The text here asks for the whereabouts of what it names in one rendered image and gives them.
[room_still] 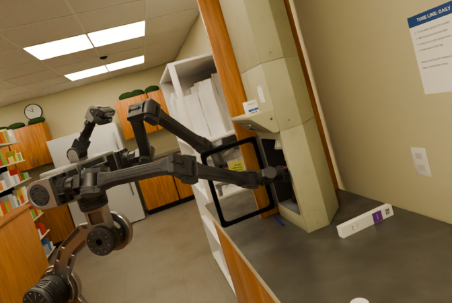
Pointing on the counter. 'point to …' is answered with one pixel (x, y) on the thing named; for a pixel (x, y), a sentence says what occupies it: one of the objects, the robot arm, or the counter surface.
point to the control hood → (259, 120)
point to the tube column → (253, 13)
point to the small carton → (251, 107)
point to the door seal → (214, 191)
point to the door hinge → (265, 167)
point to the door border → (214, 186)
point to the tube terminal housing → (295, 139)
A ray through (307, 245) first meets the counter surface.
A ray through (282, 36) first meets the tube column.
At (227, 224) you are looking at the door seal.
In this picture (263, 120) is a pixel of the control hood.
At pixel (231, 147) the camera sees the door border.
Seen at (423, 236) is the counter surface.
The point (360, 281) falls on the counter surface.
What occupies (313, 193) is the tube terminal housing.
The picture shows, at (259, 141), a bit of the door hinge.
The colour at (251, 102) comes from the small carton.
